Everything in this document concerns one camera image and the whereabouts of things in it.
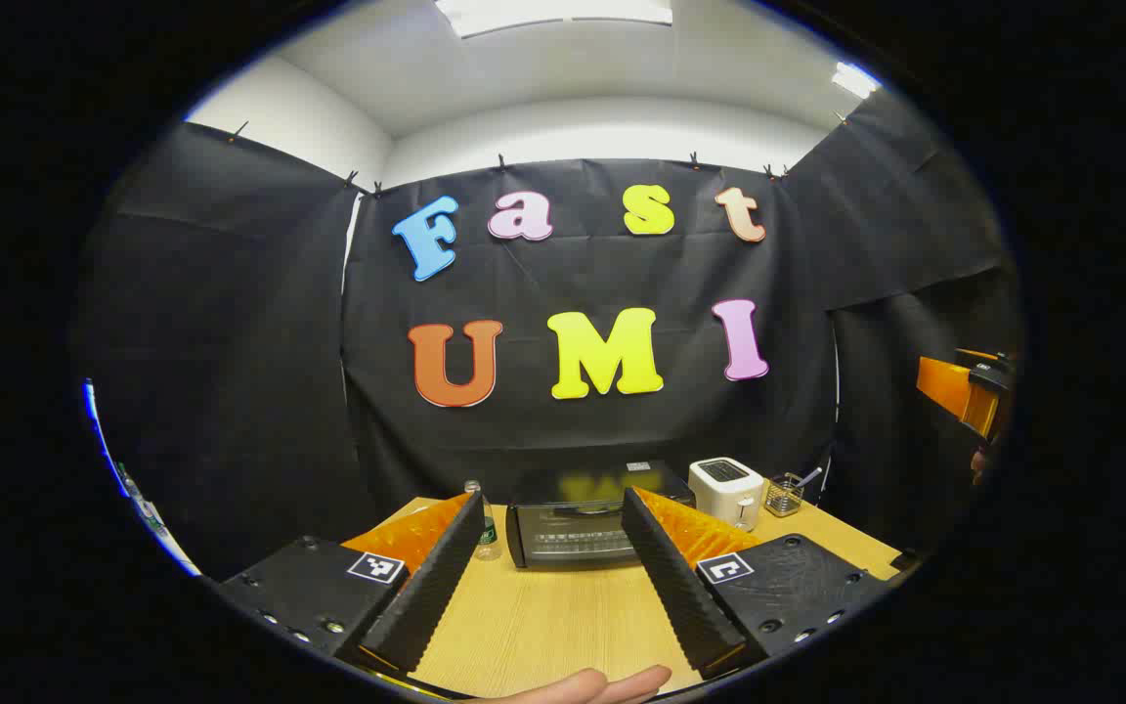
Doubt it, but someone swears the small ceiling light panel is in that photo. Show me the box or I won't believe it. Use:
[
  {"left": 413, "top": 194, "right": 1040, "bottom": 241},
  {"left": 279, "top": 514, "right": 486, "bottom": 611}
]
[{"left": 830, "top": 61, "right": 882, "bottom": 101}]

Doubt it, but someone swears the black electric oven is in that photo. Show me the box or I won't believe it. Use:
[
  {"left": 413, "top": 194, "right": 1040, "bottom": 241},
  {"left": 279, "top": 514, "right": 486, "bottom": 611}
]
[{"left": 506, "top": 462, "right": 696, "bottom": 571}]

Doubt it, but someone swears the long ceiling light panel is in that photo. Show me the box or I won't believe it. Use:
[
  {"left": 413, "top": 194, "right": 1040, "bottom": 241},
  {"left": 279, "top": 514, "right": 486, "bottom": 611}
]
[{"left": 434, "top": 0, "right": 673, "bottom": 40}]

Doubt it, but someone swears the wire mesh cutlery holder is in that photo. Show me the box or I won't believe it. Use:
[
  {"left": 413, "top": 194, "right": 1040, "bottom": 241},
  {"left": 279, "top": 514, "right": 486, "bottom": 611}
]
[{"left": 764, "top": 472, "right": 806, "bottom": 517}]

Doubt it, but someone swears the white toaster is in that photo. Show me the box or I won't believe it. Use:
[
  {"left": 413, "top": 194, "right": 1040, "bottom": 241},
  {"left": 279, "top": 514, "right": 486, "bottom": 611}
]
[{"left": 688, "top": 457, "right": 766, "bottom": 532}]

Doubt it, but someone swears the clear plastic water bottle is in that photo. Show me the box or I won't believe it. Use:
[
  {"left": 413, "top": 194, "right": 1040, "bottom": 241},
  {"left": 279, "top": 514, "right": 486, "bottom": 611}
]
[{"left": 463, "top": 480, "right": 502, "bottom": 561}]

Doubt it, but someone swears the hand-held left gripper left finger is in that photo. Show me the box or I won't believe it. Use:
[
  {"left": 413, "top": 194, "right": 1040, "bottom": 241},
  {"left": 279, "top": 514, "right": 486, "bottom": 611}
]
[{"left": 214, "top": 489, "right": 488, "bottom": 678}]

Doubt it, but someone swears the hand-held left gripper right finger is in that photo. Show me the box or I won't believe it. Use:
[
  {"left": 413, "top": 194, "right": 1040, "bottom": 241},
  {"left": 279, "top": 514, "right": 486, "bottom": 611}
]
[{"left": 620, "top": 486, "right": 894, "bottom": 681}]

